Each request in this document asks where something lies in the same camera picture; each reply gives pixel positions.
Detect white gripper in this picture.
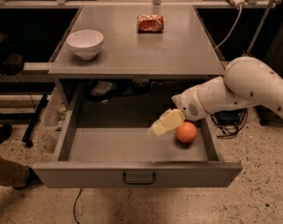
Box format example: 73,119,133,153
148,86,209,138

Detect orange fruit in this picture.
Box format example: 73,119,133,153
176,121,197,144

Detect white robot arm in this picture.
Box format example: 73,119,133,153
148,56,283,138

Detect open grey top drawer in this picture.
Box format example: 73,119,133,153
33,81,244,189

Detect grey metal cabinet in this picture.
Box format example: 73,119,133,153
49,3,223,107

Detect crushed red soda can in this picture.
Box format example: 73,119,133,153
137,15,164,33

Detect white ceramic bowl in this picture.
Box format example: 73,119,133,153
66,30,104,60

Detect black shoe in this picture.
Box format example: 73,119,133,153
0,124,12,144
14,168,43,189

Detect black shoe upper left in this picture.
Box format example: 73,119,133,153
0,124,12,144

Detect person's leg brown trousers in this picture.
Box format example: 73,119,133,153
0,157,29,188

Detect tangled black cables with box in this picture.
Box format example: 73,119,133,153
210,107,249,139

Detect black drawer handle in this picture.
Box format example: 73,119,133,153
122,173,156,185

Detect black floor cable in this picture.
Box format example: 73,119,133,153
73,188,83,224

